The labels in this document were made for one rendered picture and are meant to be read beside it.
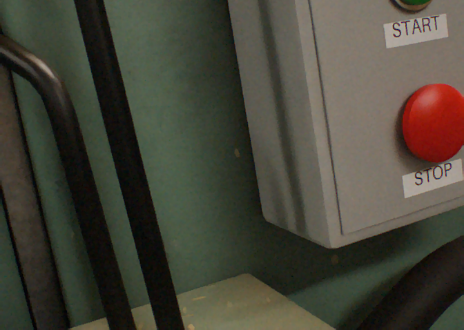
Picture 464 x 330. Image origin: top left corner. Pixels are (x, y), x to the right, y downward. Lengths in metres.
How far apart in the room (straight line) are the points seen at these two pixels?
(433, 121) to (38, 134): 0.15
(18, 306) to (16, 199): 0.05
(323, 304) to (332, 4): 0.15
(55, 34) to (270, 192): 0.11
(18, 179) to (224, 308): 0.11
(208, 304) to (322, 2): 0.13
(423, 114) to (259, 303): 0.10
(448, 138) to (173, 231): 0.12
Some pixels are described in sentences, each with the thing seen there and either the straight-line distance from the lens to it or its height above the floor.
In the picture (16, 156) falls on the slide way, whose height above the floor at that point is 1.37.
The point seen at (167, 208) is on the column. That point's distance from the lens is 0.27.
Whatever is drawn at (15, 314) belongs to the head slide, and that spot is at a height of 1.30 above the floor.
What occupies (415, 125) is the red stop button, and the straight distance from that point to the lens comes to 0.24.
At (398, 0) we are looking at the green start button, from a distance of 0.25.
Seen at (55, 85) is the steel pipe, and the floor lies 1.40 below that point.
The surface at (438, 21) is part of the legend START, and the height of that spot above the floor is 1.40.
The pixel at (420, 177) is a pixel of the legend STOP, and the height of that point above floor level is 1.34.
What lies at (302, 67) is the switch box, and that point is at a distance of 0.23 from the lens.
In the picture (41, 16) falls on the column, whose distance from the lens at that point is 0.26.
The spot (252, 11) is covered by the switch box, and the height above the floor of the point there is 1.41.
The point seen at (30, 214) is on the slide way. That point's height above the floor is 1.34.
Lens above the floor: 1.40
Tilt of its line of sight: 11 degrees down
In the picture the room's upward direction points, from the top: 10 degrees counter-clockwise
